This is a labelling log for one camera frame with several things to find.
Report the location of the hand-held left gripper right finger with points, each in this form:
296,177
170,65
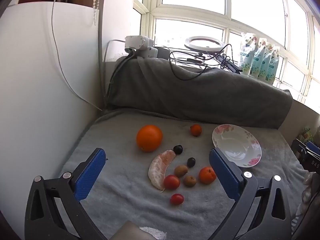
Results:
223,172

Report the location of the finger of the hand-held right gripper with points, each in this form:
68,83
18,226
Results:
314,146

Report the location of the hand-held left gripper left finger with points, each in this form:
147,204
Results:
90,172

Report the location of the floral white plate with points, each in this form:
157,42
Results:
237,145

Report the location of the red cherry tomato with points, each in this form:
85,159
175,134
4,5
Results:
177,199
171,182

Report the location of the person's right hand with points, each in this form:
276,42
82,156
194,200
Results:
308,186

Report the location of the round tangerine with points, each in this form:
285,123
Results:
207,175

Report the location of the light grey fleece blanket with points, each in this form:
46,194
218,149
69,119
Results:
120,195

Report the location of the small tangerine with stem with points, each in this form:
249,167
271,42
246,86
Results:
195,130

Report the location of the striped cloth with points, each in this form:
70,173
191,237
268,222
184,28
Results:
298,215

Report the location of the peeled pomelo segment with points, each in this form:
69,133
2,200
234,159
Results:
157,171

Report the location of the large orange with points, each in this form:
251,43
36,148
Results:
149,138

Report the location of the dark grey rolled blanket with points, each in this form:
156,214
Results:
200,97

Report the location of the white towel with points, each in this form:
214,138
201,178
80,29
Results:
153,233

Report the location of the white cabinet panel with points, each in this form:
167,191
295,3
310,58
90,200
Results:
32,92

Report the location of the white power adapter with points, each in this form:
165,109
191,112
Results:
135,41
147,52

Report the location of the grey box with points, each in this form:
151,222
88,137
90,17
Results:
163,53

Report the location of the white window frame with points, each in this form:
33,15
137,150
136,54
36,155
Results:
195,17

